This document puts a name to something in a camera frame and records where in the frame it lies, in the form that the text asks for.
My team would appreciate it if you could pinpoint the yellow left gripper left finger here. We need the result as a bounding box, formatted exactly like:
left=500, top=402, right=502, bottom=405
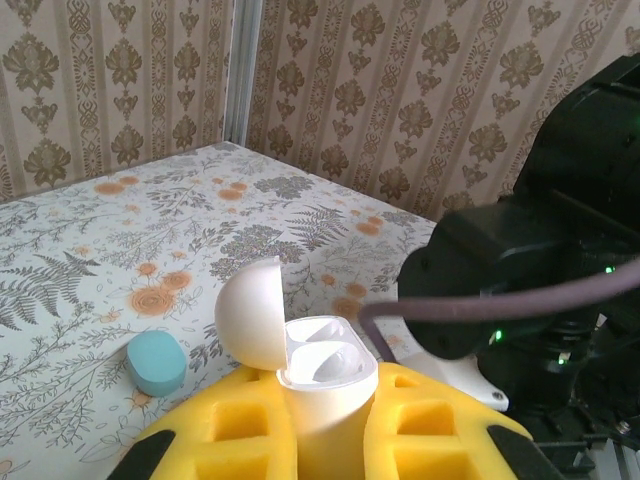
left=107, top=368, right=301, bottom=480

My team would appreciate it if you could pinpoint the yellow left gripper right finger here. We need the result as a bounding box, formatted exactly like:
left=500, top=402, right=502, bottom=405
left=362, top=361, right=569, bottom=480

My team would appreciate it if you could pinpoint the blue earbud charging case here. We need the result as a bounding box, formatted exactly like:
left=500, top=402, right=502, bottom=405
left=124, top=328, right=189, bottom=399

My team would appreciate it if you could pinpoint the white earbud charging case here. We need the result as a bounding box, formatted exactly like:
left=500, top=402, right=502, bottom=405
left=213, top=256, right=380, bottom=480

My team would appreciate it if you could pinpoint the aluminium corner post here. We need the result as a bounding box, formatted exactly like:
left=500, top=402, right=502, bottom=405
left=222, top=0, right=265, bottom=147

